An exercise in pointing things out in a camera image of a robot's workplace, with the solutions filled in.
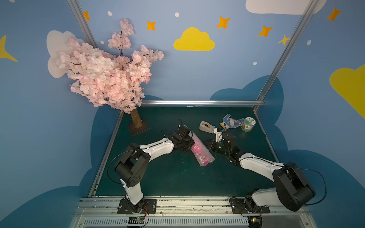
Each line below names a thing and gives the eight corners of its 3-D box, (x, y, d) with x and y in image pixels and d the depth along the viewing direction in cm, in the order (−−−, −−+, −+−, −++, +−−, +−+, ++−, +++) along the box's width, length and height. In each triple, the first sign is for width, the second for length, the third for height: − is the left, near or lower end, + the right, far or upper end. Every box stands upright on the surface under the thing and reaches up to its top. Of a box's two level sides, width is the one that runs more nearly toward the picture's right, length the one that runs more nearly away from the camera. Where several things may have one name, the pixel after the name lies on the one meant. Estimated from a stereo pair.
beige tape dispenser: (197, 129, 108) (198, 127, 105) (200, 122, 112) (201, 120, 110) (212, 134, 105) (213, 132, 103) (215, 127, 109) (215, 125, 107)
